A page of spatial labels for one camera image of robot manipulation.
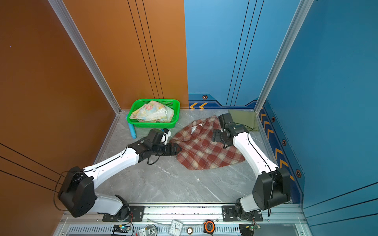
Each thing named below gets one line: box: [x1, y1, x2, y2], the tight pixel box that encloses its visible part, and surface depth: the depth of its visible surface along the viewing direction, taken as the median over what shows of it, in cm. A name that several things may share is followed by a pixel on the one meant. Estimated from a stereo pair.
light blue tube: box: [125, 114, 137, 140], surface depth 107 cm
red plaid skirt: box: [170, 115, 246, 171], surface depth 96 cm
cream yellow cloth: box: [128, 100, 175, 123], surface depth 114 cm
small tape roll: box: [186, 226, 194, 236], surface depth 67 cm
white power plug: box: [138, 228, 151, 236], surface depth 64 cm
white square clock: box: [168, 219, 184, 236], surface depth 70 cm
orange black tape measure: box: [203, 219, 216, 235], surface depth 69 cm
